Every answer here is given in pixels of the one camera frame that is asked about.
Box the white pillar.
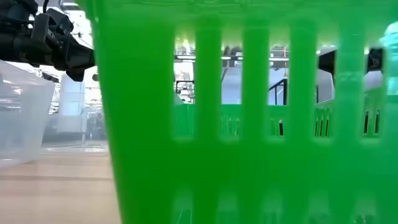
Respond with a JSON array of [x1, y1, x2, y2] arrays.
[[58, 73, 86, 134]]

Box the yellow hanging cord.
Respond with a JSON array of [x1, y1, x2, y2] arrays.
[[282, 45, 288, 78]]

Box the green plastic basket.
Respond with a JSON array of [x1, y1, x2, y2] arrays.
[[74, 0, 398, 224]]

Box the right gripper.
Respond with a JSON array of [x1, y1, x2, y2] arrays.
[[317, 48, 384, 78]]

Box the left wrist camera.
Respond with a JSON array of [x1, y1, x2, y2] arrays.
[[30, 7, 75, 43]]

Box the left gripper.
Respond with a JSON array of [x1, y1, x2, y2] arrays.
[[11, 12, 95, 83]]

